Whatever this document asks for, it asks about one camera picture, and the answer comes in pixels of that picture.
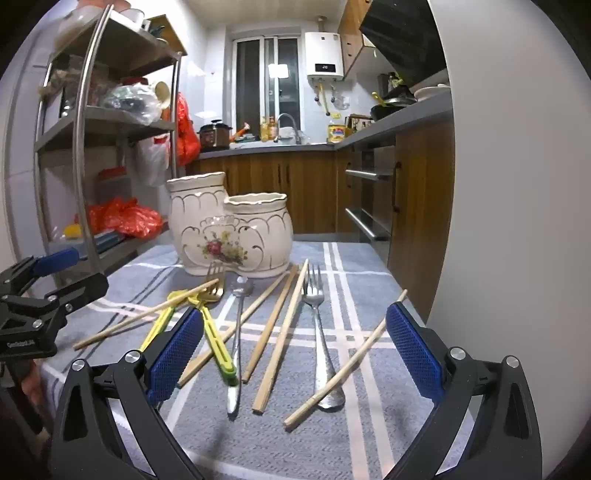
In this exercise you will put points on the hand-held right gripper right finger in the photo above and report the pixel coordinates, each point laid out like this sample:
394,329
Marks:
413,350

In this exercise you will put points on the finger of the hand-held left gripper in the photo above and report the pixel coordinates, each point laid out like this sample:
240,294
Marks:
81,290
55,262

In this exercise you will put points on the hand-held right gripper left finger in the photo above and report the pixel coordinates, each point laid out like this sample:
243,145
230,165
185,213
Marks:
175,355

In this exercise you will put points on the wooden chopstick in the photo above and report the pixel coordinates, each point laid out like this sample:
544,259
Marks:
271,323
280,341
258,305
120,326
351,354

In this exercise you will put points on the long silver spoon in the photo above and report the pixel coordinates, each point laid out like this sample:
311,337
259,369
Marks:
237,332

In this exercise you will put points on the silver fork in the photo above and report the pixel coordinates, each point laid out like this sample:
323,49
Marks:
323,360

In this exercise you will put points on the person's left hand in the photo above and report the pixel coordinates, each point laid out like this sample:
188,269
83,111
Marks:
31,383

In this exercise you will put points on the crumpled red plastic bag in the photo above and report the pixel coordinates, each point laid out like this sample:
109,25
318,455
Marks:
129,219

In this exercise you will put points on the grey plaid tablecloth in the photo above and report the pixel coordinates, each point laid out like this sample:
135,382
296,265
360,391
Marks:
351,277

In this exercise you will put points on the metal shelf rack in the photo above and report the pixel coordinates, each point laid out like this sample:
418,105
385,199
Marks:
83,138

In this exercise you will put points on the white plastic bag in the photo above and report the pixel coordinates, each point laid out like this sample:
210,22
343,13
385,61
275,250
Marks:
152,161

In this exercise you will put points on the clear plastic bag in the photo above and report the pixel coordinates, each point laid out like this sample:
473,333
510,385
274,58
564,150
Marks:
134,101

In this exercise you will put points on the hanging red plastic bag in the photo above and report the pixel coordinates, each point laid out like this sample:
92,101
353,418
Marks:
187,134

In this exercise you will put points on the wooden lower cabinets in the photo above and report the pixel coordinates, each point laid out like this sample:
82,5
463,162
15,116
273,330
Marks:
277,194

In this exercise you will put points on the wooden cabinets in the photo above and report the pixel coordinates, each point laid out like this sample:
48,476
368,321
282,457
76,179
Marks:
277,194
351,27

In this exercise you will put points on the built-in steel oven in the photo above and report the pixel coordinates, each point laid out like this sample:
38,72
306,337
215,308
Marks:
374,161

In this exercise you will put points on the yellow slotted ladle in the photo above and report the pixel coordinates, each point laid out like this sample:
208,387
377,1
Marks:
162,91

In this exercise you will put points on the yellow oil bottle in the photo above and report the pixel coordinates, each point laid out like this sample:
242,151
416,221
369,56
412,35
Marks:
336,134

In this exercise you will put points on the grey countertop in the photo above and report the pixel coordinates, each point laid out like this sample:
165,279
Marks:
415,117

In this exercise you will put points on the black wok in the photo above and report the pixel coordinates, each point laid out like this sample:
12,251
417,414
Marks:
383,110

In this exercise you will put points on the amber glass bottle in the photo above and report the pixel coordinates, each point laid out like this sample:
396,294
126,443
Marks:
265,129

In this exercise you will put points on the chrome faucet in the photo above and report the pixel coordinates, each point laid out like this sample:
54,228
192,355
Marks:
295,129

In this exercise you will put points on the white cooking pot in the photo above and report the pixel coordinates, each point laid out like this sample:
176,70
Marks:
431,92

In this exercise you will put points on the kitchen window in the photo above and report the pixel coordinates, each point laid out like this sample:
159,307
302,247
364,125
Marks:
249,83

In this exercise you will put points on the black range hood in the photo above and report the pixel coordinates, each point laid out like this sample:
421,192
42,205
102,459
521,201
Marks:
401,41

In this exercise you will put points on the white water heater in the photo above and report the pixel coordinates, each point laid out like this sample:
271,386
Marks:
323,50

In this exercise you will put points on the wooden upper cabinets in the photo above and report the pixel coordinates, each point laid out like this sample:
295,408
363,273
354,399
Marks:
351,27

